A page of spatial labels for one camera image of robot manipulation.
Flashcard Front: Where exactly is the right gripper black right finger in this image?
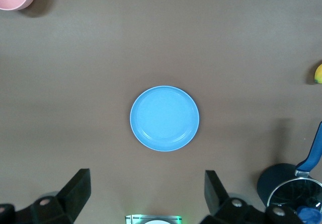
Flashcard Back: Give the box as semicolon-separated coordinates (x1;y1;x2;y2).
198;170;303;224

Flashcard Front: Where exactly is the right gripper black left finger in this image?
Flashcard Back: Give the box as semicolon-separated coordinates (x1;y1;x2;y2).
0;168;92;224

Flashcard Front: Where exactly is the blue plate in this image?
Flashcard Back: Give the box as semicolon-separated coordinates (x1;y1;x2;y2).
129;85;200;153

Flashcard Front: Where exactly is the yellow lemon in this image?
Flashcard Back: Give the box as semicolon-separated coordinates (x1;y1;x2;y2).
314;63;322;85

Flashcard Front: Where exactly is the dark pot with blue handle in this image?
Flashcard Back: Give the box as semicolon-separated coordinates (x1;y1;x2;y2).
257;120;322;224

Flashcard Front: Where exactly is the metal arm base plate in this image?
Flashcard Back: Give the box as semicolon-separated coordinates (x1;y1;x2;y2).
125;214;183;224

